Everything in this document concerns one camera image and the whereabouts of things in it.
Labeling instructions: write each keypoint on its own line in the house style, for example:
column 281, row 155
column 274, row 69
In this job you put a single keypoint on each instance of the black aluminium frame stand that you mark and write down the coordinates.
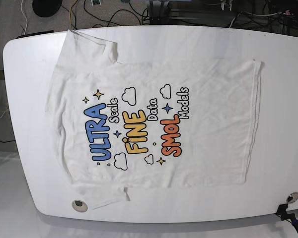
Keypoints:
column 159, row 11

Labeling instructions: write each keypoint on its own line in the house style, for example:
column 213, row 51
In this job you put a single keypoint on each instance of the table cable grommet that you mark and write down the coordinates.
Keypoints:
column 79, row 206
column 292, row 198

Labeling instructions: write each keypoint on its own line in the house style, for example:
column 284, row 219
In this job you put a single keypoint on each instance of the right table cable grommet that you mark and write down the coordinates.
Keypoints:
column 292, row 198

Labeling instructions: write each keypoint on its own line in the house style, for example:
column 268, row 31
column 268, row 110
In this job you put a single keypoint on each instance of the white printed T-shirt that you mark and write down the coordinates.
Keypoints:
column 174, row 124

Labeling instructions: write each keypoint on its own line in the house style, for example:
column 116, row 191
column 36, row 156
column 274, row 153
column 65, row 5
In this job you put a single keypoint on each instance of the black clamp with cable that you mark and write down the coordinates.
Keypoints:
column 285, row 216

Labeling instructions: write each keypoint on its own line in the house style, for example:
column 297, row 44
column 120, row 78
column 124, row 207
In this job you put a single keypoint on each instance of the left table cable grommet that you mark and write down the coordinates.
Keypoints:
column 79, row 206

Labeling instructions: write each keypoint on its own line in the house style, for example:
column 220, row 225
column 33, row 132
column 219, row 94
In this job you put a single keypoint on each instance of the black round floor base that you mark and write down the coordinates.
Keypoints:
column 46, row 8

